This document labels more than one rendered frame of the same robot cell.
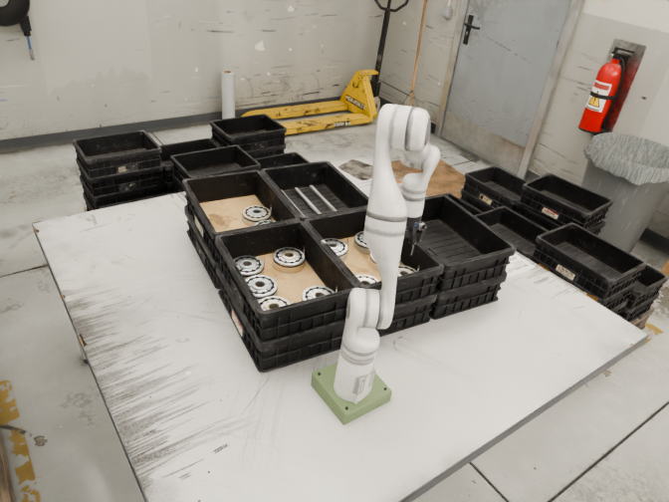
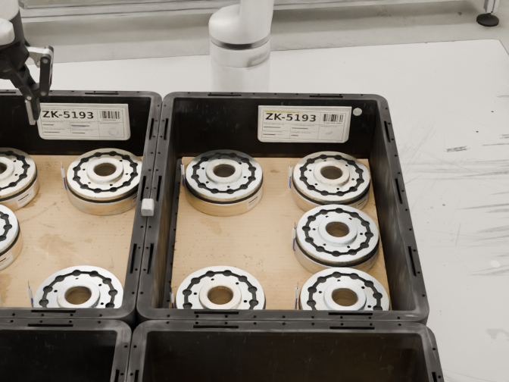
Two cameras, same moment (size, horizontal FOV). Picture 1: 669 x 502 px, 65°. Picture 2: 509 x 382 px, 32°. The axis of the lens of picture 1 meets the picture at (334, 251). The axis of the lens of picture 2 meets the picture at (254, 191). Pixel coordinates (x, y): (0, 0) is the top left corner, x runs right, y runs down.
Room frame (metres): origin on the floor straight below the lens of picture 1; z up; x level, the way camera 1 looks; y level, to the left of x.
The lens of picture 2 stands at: (1.95, 0.51, 1.61)
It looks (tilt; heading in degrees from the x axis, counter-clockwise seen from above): 41 degrees down; 210
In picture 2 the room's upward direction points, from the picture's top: 1 degrees clockwise
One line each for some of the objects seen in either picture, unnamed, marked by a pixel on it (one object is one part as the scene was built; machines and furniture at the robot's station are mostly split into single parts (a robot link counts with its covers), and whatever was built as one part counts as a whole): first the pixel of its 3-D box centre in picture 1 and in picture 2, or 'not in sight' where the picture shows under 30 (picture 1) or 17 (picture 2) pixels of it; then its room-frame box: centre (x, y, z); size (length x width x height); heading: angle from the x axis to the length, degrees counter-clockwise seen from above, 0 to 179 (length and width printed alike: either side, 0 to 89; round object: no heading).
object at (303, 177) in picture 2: (274, 308); (331, 176); (1.12, 0.15, 0.86); 0.10 x 0.10 x 0.01
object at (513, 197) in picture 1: (497, 206); not in sight; (2.96, -0.99, 0.31); 0.40 x 0.30 x 0.34; 38
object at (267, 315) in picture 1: (284, 264); (278, 197); (1.25, 0.14, 0.92); 0.40 x 0.30 x 0.02; 31
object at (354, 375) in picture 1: (354, 366); (240, 83); (0.97, -0.09, 0.83); 0.09 x 0.09 x 0.17; 50
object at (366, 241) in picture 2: (260, 286); (337, 233); (1.22, 0.21, 0.86); 0.10 x 0.10 x 0.01
